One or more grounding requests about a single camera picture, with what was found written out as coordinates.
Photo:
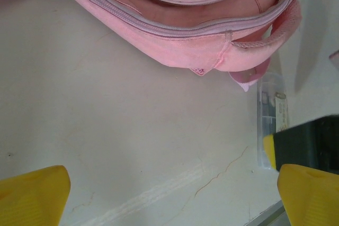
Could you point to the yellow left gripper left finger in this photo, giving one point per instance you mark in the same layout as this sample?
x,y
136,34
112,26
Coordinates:
x,y
31,199

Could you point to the pink student backpack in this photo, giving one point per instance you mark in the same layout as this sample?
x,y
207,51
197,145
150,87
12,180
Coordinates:
x,y
159,11

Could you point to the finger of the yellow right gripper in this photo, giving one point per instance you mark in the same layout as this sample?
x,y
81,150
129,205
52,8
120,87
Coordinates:
x,y
307,144

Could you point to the long aluminium base rail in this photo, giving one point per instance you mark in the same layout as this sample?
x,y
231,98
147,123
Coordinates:
x,y
272,215

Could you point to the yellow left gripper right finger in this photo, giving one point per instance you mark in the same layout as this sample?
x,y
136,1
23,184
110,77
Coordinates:
x,y
312,199

